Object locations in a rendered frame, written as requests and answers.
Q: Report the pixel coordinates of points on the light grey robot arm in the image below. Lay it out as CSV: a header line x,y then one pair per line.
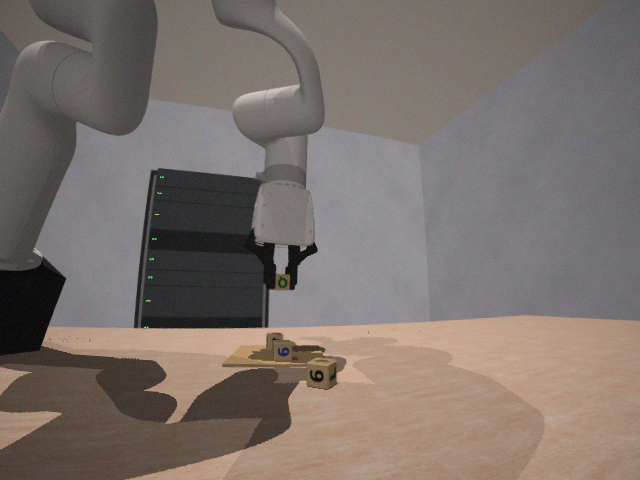
x,y
55,84

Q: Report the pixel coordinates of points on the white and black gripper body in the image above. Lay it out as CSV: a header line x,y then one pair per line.
x,y
284,214

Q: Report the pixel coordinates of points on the tan flat mat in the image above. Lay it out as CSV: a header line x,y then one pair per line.
x,y
260,356

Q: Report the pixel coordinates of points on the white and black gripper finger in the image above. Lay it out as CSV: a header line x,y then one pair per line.
x,y
292,268
266,256

